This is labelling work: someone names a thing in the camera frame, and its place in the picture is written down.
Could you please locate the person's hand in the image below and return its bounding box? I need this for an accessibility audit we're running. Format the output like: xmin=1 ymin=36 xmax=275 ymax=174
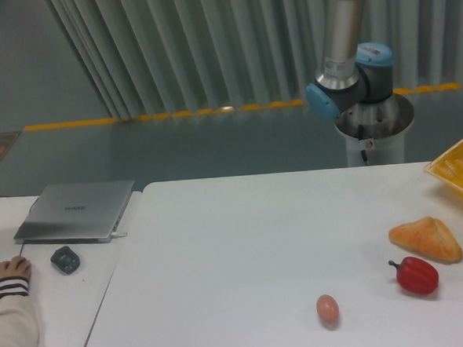
xmin=0 ymin=256 xmax=31 ymax=281

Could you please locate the striped cream sleeve forearm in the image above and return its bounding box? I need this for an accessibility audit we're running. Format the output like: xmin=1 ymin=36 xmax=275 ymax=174
xmin=0 ymin=276 xmax=39 ymax=347

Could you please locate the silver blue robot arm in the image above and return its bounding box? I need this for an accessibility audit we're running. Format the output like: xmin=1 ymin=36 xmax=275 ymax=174
xmin=306 ymin=0 xmax=393 ymax=119

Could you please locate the red bell pepper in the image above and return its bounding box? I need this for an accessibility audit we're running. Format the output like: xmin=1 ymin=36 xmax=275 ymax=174
xmin=388 ymin=256 xmax=439 ymax=296

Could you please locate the silver closed laptop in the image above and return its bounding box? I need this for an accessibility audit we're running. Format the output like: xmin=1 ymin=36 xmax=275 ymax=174
xmin=14 ymin=180 xmax=134 ymax=244

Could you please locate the grey pleated curtain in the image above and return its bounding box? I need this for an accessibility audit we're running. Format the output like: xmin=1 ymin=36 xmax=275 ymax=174
xmin=46 ymin=0 xmax=463 ymax=121

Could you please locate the brown egg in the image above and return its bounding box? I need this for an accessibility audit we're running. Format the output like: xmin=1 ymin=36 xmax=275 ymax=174
xmin=315 ymin=294 xmax=339 ymax=325

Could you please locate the orange bread loaf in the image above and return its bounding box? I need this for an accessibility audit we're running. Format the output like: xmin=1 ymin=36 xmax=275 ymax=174
xmin=388 ymin=217 xmax=463 ymax=264

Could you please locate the black cable on pedestal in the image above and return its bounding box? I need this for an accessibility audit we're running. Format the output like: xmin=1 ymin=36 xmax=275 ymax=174
xmin=356 ymin=122 xmax=370 ymax=167

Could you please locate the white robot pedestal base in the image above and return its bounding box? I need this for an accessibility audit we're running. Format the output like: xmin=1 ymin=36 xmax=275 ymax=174
xmin=334 ymin=93 xmax=415 ymax=167

